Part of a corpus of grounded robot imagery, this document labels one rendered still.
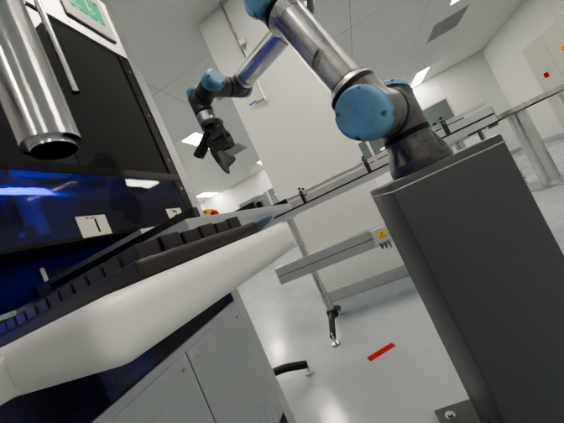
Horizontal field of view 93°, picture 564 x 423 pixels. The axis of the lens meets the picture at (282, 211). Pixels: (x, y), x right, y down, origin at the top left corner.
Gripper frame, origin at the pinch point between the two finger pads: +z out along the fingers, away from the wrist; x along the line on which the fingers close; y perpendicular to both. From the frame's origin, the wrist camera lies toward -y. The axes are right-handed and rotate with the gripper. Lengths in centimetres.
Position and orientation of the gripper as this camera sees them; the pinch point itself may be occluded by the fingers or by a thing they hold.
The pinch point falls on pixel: (226, 171)
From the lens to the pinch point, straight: 109.6
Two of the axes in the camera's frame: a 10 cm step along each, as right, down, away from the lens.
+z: 4.2, 9.1, -0.6
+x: 2.6, -0.6, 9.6
